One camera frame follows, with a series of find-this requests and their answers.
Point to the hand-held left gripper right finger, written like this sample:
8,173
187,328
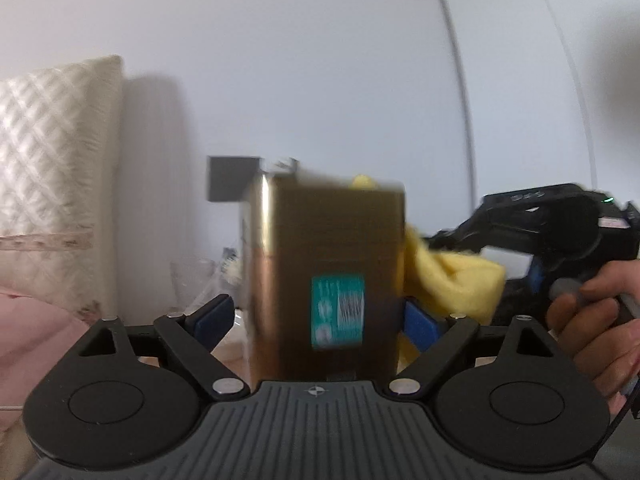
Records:
421,330

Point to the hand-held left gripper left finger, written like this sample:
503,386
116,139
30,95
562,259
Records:
214,317

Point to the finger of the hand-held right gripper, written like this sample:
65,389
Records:
452,240

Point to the yellow cleaning cloth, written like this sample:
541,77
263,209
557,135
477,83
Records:
450,280

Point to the gold tin container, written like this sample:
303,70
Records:
320,240

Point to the person's right hand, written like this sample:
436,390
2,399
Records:
600,340

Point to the white flower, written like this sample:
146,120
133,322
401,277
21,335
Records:
231,266

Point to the pink bedsheet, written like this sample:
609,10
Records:
35,330

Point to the grey wall socket panel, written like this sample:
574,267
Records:
232,177

